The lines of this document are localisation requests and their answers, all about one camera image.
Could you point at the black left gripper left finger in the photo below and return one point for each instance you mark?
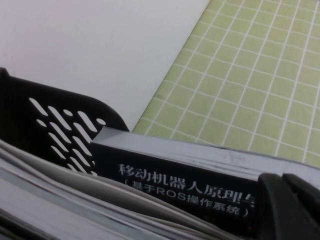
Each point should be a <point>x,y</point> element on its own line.
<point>275,215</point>

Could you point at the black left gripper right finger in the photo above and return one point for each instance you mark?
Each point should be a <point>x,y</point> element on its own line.
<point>307,200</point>

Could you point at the dark mobile robot textbook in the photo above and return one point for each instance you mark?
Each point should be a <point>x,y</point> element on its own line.
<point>175,162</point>

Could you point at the grey-edged thick book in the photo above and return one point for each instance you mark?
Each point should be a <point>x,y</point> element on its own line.
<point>37,212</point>

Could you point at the black perforated book holder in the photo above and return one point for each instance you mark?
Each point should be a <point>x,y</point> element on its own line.
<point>20,100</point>

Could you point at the green checkered tablecloth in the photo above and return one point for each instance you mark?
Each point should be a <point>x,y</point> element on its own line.
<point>250,75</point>

